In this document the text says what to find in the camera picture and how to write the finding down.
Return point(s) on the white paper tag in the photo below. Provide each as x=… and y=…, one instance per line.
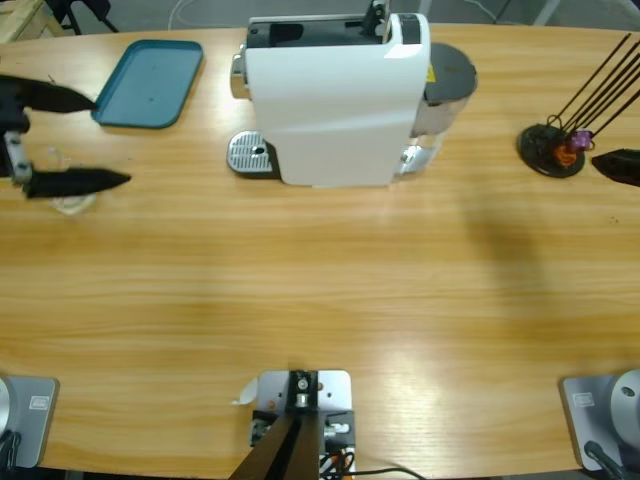
x=247, y=392

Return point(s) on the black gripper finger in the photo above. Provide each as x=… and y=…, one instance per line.
x=622, y=165

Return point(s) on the thin white metal leg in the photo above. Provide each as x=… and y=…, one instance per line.
x=425, y=6

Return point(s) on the black chair frame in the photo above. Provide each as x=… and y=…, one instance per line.
x=75, y=5

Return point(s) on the white metal frame leg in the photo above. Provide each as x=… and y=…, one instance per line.
x=545, y=12

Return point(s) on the purple coffee capsule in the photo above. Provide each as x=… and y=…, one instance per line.
x=581, y=139

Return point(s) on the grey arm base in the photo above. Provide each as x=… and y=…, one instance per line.
x=30, y=420
x=595, y=415

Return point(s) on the teal plastic tray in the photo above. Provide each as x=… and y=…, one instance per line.
x=150, y=85

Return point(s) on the white capsule coffee machine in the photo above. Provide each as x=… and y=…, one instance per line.
x=325, y=100

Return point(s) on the orange coffee capsule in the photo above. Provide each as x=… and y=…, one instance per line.
x=566, y=157

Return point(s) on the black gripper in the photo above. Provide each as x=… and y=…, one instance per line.
x=12, y=115

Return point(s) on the clear glass cup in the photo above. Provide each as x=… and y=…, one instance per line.
x=75, y=205

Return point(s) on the white block with dark post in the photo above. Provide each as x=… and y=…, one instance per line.
x=330, y=395

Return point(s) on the black capsule holder with rods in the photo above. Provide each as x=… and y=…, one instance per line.
x=535, y=145

